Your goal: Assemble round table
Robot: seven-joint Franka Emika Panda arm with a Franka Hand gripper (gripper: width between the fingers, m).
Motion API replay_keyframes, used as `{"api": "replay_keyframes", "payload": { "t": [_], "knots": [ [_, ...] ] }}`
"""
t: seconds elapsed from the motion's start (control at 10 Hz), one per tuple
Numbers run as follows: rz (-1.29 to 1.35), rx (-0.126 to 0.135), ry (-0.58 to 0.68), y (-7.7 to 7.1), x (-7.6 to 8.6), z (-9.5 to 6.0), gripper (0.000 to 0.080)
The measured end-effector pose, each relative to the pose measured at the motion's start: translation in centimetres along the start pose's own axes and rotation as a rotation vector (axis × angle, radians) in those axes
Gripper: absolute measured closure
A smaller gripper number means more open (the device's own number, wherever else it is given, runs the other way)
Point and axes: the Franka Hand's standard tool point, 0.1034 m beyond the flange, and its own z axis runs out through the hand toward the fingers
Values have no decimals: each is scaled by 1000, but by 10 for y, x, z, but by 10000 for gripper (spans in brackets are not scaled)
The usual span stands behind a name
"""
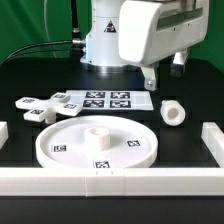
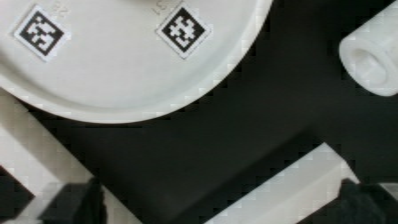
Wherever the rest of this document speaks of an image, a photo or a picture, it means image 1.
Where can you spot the white cross-shaped table base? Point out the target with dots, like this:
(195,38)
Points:
(38,110)

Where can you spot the white marker tag plate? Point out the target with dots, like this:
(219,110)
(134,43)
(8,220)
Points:
(112,100)

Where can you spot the white front barrier rail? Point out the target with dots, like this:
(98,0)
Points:
(112,182)

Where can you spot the white left barrier block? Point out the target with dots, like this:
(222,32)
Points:
(3,133)

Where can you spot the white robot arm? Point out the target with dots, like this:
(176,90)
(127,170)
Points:
(102,53)

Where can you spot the white right barrier block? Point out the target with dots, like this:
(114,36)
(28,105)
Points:
(213,137)

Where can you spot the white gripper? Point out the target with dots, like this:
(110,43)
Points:
(150,31)

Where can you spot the white round table top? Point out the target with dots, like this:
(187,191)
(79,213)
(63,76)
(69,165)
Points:
(96,142)

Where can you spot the black cable connector post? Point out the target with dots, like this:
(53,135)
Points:
(76,35)

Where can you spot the white barrier block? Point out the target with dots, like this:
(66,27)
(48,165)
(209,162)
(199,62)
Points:
(3,133)
(213,137)

